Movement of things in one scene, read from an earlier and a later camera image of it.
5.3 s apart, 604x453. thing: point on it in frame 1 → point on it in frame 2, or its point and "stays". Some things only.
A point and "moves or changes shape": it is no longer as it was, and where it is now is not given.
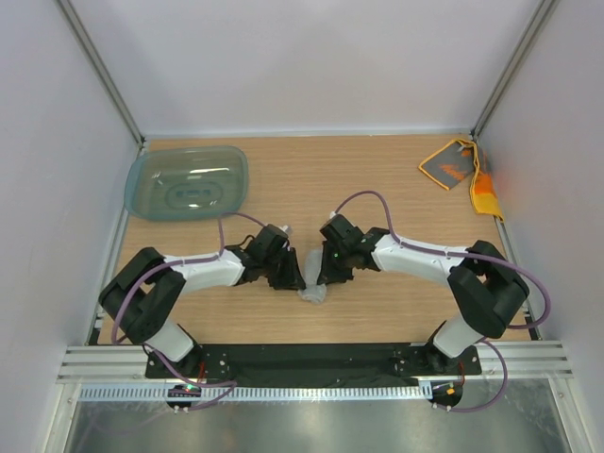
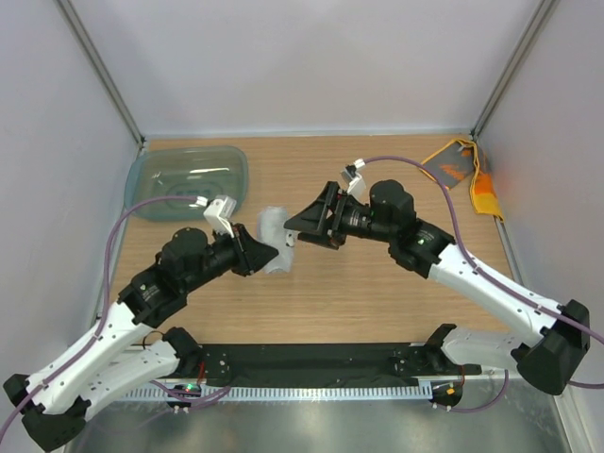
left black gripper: [292, 279] → [251, 253]
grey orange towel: [454, 161] stays
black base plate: [277, 363] stays
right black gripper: [329, 276] → [312, 221]
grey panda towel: [313, 292] moves or changes shape
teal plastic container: [186, 182] stays
